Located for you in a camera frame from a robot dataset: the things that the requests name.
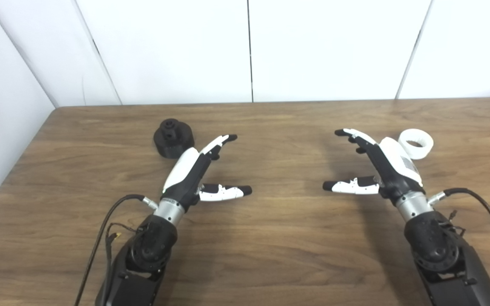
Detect thin wire with yellow plug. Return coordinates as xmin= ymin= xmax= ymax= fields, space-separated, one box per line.
xmin=105 ymin=222 xmax=145 ymax=260

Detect thick black wrist cable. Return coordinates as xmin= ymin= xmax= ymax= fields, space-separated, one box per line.
xmin=74 ymin=194 xmax=159 ymax=306
xmin=428 ymin=187 xmax=490 ymax=294

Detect white toothed plastic ring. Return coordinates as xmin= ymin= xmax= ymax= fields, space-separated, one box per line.
xmin=398 ymin=129 xmax=434 ymax=160

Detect thick black right wrist cable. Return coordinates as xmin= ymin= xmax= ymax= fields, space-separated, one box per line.
xmin=428 ymin=187 xmax=490 ymax=294

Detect thin black wrist wires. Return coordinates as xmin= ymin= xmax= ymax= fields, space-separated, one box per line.
xmin=446 ymin=210 xmax=467 ymax=237

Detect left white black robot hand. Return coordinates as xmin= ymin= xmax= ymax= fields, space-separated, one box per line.
xmin=154 ymin=134 xmax=253 ymax=226

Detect round black plastic part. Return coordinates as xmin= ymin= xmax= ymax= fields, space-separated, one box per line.
xmin=154 ymin=119 xmax=195 ymax=159

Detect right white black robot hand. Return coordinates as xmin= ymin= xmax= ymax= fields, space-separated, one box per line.
xmin=323 ymin=128 xmax=435 ymax=222

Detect thick black left wrist cable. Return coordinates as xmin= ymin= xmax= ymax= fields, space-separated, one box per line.
xmin=74 ymin=194 xmax=159 ymax=306

